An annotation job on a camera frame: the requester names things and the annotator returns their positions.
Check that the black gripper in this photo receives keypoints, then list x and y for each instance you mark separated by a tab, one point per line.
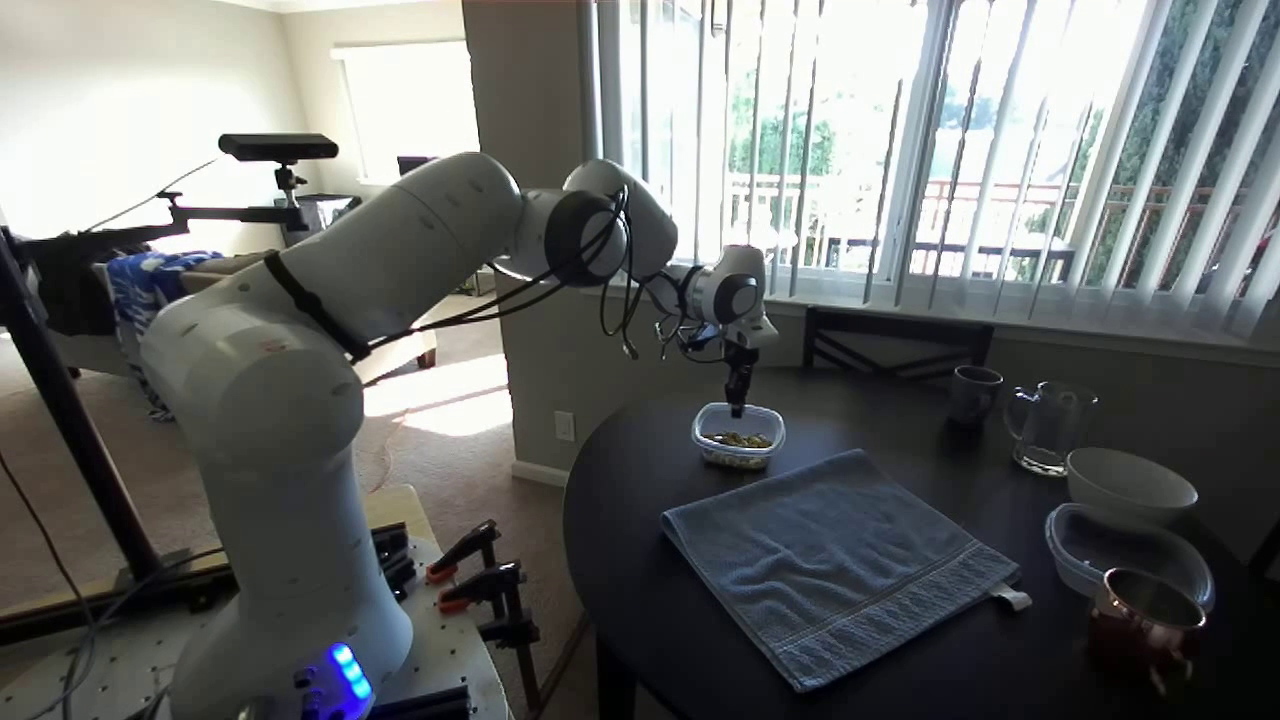
741	366

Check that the yellow sweets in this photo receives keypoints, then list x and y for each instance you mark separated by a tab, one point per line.
741	436

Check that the clear plastic bowl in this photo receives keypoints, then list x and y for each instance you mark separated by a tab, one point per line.
759	419

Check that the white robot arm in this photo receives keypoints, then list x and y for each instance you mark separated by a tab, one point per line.
263	381

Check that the light blue towel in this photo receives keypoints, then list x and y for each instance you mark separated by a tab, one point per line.
835	565

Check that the white ceramic bowl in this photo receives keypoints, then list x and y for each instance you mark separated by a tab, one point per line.
1129	490

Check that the black chair near window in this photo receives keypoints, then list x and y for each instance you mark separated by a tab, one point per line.
888	345

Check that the grey mug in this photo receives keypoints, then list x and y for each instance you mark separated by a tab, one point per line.
973	394

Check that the clear glass pitcher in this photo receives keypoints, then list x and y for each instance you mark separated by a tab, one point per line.
1047	423

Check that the black round table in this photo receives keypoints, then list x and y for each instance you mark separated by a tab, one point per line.
1021	654

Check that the white vertical blinds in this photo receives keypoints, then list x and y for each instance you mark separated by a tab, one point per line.
1040	163

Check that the copper mug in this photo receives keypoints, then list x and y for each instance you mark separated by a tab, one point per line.
1143	627

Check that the orange handled clamp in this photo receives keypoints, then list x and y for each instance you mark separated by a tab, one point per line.
474	542
511	623

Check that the black camera on tripod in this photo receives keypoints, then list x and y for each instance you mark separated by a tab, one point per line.
287	148

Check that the black camera stand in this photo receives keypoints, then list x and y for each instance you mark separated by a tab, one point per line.
149	578

